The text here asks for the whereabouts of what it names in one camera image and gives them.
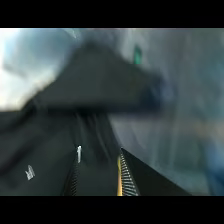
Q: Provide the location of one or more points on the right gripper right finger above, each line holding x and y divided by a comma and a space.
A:
146, 183

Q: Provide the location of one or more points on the black garment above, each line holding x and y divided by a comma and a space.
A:
96, 86

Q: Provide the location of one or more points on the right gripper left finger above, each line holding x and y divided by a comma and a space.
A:
71, 181

